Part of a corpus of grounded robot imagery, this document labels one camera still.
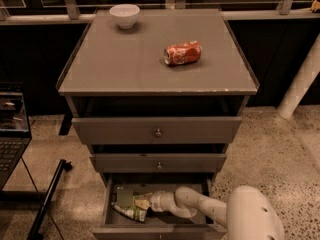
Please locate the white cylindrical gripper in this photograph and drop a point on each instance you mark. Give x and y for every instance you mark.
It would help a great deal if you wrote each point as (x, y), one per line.
(156, 199)

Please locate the green jalapeno chip bag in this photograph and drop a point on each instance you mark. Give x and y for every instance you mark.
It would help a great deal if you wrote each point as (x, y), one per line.
(125, 206)

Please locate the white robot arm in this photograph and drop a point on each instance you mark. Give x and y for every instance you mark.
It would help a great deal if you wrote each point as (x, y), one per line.
(270, 181)

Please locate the grey bottom drawer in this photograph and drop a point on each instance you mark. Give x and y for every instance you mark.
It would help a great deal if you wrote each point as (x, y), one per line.
(157, 226)

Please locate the grey drawer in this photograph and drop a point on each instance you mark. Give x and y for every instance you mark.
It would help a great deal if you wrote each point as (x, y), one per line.
(158, 163)
(157, 226)
(156, 130)

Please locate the grey middle drawer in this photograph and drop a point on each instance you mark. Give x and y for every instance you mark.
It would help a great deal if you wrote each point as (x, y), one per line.
(158, 163)

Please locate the grey top drawer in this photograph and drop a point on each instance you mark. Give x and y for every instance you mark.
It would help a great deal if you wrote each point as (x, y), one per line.
(156, 130)

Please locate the grey drawer cabinet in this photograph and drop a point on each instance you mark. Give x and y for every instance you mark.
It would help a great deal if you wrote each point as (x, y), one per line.
(122, 73)

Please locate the black stand leg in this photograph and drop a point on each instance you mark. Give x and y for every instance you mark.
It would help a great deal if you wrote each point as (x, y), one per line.
(45, 201)

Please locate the black laptop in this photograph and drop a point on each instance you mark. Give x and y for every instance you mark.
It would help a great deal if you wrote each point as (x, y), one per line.
(15, 132)

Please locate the crushed orange soda can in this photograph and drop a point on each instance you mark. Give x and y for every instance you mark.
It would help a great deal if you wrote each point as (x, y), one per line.
(183, 53)

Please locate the white ceramic bowl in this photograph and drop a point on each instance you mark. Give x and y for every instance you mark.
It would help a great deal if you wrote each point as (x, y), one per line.
(125, 15)

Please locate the metal window railing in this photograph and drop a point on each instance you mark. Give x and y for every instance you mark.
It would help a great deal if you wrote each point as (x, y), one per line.
(71, 4)

